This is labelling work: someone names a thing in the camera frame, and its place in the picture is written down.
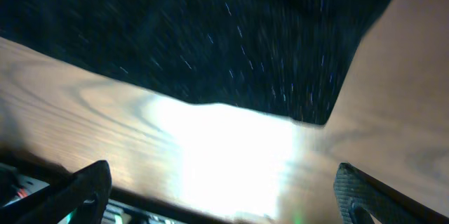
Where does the black velvet skirt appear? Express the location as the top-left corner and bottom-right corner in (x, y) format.
(1, 0), (391, 125)

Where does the black mounting rail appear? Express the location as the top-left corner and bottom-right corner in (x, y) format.
(1, 153), (219, 223)

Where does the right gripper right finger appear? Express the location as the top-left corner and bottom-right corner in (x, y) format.
(333, 163), (448, 224)

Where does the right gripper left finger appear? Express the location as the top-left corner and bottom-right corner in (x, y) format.
(1, 160), (112, 224)

